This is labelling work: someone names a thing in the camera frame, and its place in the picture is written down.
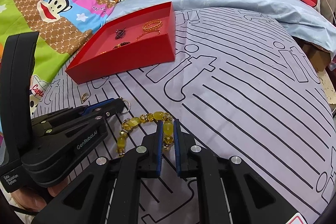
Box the small gold ring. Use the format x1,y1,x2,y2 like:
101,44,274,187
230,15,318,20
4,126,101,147
121,97,132,112

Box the yellow stone bead bracelet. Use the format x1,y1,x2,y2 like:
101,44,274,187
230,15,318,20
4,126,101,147
115,111,174,158

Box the purple small bead bracelet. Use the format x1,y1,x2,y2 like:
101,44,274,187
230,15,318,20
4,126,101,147
114,27,127,41

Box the textured gold bangle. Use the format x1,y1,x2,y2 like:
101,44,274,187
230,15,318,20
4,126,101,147
142,19,163,32

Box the smooth gold bangle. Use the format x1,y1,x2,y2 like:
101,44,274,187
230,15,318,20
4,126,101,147
136,30,161,41

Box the left hand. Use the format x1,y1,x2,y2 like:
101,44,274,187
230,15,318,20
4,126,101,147
11,177,69,212

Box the red cardboard tray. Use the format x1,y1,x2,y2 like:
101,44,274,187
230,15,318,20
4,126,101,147
66,2,175,84

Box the grey striped bed sheet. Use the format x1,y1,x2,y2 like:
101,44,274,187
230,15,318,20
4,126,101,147
34,7,335,223

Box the cartoon monkey colourful blanket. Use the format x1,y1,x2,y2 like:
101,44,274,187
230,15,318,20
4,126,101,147
1,0,116,113

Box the light blue quilt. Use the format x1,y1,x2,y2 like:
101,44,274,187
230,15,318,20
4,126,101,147
107,0,335,57

